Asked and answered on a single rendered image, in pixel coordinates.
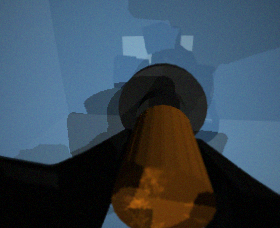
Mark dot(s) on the orange knob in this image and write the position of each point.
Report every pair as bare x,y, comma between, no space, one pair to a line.
162,181

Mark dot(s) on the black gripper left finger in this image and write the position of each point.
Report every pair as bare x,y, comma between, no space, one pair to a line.
76,191

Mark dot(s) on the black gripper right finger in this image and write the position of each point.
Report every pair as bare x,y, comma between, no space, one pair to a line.
242,200

